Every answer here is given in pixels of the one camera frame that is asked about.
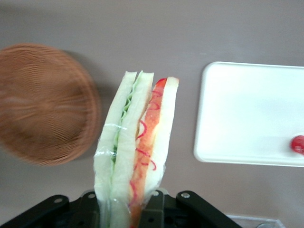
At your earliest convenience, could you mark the clear acrylic bottle rack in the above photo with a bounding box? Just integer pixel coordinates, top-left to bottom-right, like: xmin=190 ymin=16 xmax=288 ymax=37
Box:
xmin=225 ymin=213 xmax=285 ymax=228

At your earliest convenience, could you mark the brown round wicker basket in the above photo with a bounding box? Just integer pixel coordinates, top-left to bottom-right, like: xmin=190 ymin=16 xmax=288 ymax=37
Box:
xmin=0 ymin=42 xmax=102 ymax=167

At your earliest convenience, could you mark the red lidded yogurt cup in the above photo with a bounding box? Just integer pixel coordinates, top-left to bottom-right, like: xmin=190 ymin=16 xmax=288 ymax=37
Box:
xmin=290 ymin=134 xmax=304 ymax=156

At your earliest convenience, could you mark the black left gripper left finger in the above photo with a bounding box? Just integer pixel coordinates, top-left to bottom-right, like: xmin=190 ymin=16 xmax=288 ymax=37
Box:
xmin=69 ymin=189 xmax=105 ymax=228

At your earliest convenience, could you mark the triangle sandwich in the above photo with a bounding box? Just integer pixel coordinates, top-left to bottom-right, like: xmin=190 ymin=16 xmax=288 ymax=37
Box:
xmin=93 ymin=69 xmax=181 ymax=228

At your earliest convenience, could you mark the beige plastic tray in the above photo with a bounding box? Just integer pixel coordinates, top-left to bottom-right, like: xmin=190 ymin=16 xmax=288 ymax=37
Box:
xmin=193 ymin=61 xmax=304 ymax=168

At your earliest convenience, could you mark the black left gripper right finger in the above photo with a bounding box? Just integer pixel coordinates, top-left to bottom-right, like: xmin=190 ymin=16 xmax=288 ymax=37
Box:
xmin=141 ymin=188 xmax=179 ymax=228

